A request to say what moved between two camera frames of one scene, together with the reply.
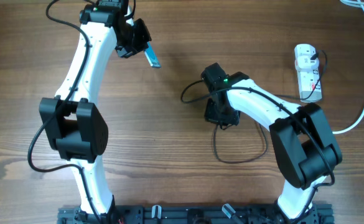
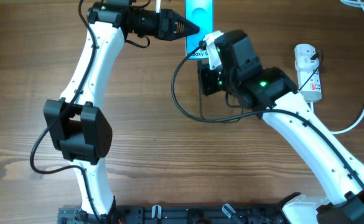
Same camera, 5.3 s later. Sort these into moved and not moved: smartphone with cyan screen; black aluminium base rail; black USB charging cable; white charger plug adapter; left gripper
Moved: left gripper; smartphone with cyan screen; black USB charging cable
Not moved: white charger plug adapter; black aluminium base rail
